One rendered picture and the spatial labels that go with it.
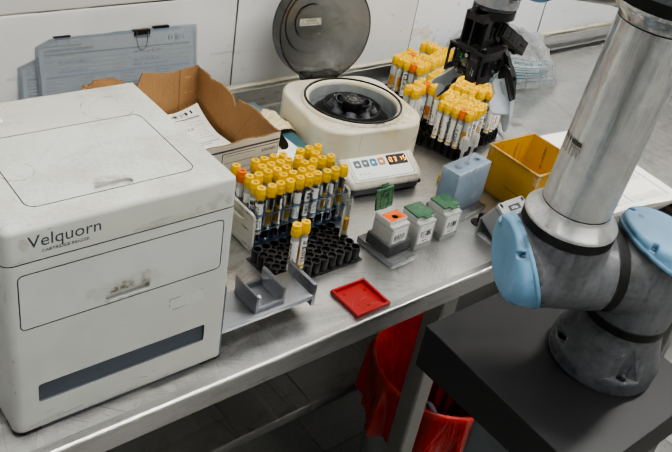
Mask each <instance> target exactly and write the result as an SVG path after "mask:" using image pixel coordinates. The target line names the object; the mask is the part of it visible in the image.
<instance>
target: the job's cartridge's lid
mask: <svg viewBox="0 0 672 452"><path fill-rule="evenodd" d="M393 194H394V185H391V186H389V182H387V183H384V184H382V188H381V189H379V190H377V191H376V200H375V211H378V210H380V209H381V210H382V209H385V208H388V207H389V206H392V202H393Z"/></svg>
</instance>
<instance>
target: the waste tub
mask: <svg viewBox="0 0 672 452"><path fill-rule="evenodd" d="M489 145H490V148H489V152H488V155H487V158H486V159H488V160H490V161H492V163H491V166H490V169H489V173H488V176H487V179H486V182H485V186H484V189H483V190H484V191H486V192H487V193H488V194H490V195H491V196H493V197H494V198H495V199H497V200H498V201H499V202H501V203H502V202H504V201H507V200H510V199H513V198H516V197H519V196H523V198H524V199H525V200H526V198H527V196H528V194H529V193H531V192H532V191H534V190H536V189H539V188H543V187H545V184H546V182H547V179H548V177H549V175H550V172H551V170H552V167H553V165H554V163H555V160H556V158H557V155H558V153H559V151H560V148H558V147H557V146H555V145H553V144H552V143H550V142H549V141H547V140H545V139H544V138H542V137H541V136H539V135H537V134H536V133H530V134H526V135H522V136H518V137H514V138H510V139H506V140H502V141H497V142H493V143H490V144H489Z"/></svg>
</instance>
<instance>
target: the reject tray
mask: <svg viewBox="0 0 672 452"><path fill-rule="evenodd" d="M330 294H331V295H332V296H333V297H334V298H335V299H336V300H337V301H338V302H340V303H341V304H342V305H343V306H344V307H345V308H346V309H347V310H348V311H349V312H350V313H351V314H352V315H353V316H354V317H355V318H356V319H358V318H361V317H363V316H366V315H368V314H370V313H373V312H375V311H378V310H380V309H382V308H385V307H387V306H390V301H389V300H388V299H387V298H386V297H385V296H383V295H382V294H381V293H380V292H379V291H378V290H377V289H376V288H374V287H373V286H372V285H371V284H370V283H369V282H368V281H367V280H366V279H364V278H361V279H358V280H356V281H353V282H350V283H348V284H345V285H343V286H340V287H337V288H335V289H332V290H331V292H330Z"/></svg>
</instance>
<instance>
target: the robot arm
mask: <svg viewBox="0 0 672 452"><path fill-rule="evenodd" d="M521 1H522V0H474V1H473V5H472V8H469V9H467V13H466V17H465V21H464V25H463V29H462V33H461V36H460V37H459V38H455V39H452V40H450V44H449V48H448V52H447V56H446V60H445V64H444V68H443V69H445V70H444V72H443V73H442V74H440V75H438V76H437V77H435V78H434V79H433V80H432V84H438V85H437V88H436V93H435V96H436V97H438V96H440V95H441V94H443V93H444V92H446V91H447V90H449V87H450V86H451V84H453V83H455V82H456V81H457V79H458V77H460V76H463V75H464V76H465V77H464V80H466V81H468V82H470V83H475V82H476V84H475V85H479V84H482V85H483V84H485V83H488V82H489V80H490V78H493V76H494V74H496V73H498V78H494V79H493V80H492V91H493V97H492V98H491V100H490V102H489V110H490V112H491V114H493V115H501V120H500V121H501V126H502V130H503V132H506V131H507V130H508V127H509V125H510V122H511V118H512V113H513V108H514V100H515V98H516V85H517V77H516V72H515V69H514V66H513V64H512V61H511V57H510V56H511V54H513V55H515V54H518V55H521V56H522V55H523V53H524V51H525V49H526V47H527V45H528V42H527V41H526V40H525V39H524V38H523V36H521V35H520V34H518V33H517V32H516V31H515V30H514V29H513V28H512V27H511V26H510V25H508V24H507V23H505V22H512V21H514V19H515V16H516V12H517V10H518V9H519V5H520V2H521ZM531 1H533V2H537V3H545V2H548V1H551V0H531ZM577 1H584V2H590V3H597V4H603V5H610V6H614V7H616V8H618V11H617V13H616V16H615V18H614V21H613V23H612V26H611V28H610V30H609V33H608V35H607V38H606V40H605V42H604V45H603V47H602V50H601V52H600V54H599V57H598V59H597V62H596V64H595V66H594V69H593V71H592V74H591V76H590V78H589V81H588V83H587V86H586V88H585V90H584V93H583V95H582V98H581V100H580V102H579V105H578V107H577V110H576V112H575V115H574V117H573V119H572V122H571V124H570V127H569V129H568V131H567V134H566V136H565V138H564V141H563V143H562V146H561V148H560V151H559V153H558V155H557V158H556V160H555V163H554V165H553V167H552V170H551V172H550V175H549V177H548V179H547V182H546V184H545V187H543V188H539V189H536V190H534V191H532V192H531V193H529V194H528V196H527V198H526V200H525V202H524V205H523V207H522V210H521V212H520V213H519V214H516V213H515V212H510V213H505V214H503V215H501V216H500V217H499V218H498V220H497V222H496V224H495V227H494V230H493V235H492V243H491V260H492V269H493V275H494V279H495V282H496V285H497V288H498V290H499V292H500V294H501V295H502V297H503V298H504V299H505V300H506V301H507V302H509V303H510V304H513V305H517V306H526V307H532V308H533V309H539V308H551V309H566V310H564V311H563V312H562V313H561V314H560V315H559V316H558V317H557V319H556V320H555V322H554V324H553V326H552V328H551V330H550V333H549V337H548V342H549V347H550V350H551V353H552V355H553V357H554V358H555V360H556V361H557V363H558V364H559V365H560V367H561V368H562V369H563V370H564V371H565V372H566V373H567V374H569V375H570V376H571V377H572V378H573V379H575V380H576V381H578V382H579V383H581V384H582V385H584V386H586V387H588V388H590V389H592V390H594V391H597V392H600V393H603V394H606V395H610V396H617V397H630V396H635V395H638V394H640V393H642V392H644V391H645V390H646V389H647V388H648V387H649V386H650V384H651V382H652V381H653V379H654V378H655V376H656V374H657V371H658V367H659V359H660V352H661V344H662V337H663V336H664V334H665V332H666V331H667V329H668V327H669V326H670V324H671V323H672V217H671V216H669V215H667V214H665V213H663V212H661V211H658V210H656V209H652V208H649V207H644V206H633V207H629V208H628V209H627V210H625V211H624V213H622V214H621V215H620V217H619V222H616V220H615V219H614V217H613V213H614V211H615V209H616V207H617V205H618V203H619V201H620V199H621V197H622V195H623V193H624V190H625V188H626V186H627V184H628V182H629V180H630V178H631V176H632V174H633V172H634V170H635V168H636V166H637V164H638V162H639V160H640V158H641V156H642V153H643V151H644V149H645V147H646V145H647V143H648V141H649V139H650V137H651V135H652V133H653V131H654V129H655V127H656V125H657V123H658V121H659V119H660V117H661V114H662V112H663V110H664V108H665V106H666V104H667V102H668V100H669V98H670V96H671V94H672V0H577ZM454 47H455V50H454V54H453V58H452V61H449V62H448V59H449V55H450V51H451V48H454ZM457 48H458V49H457ZM510 53H511V54H510Z"/></svg>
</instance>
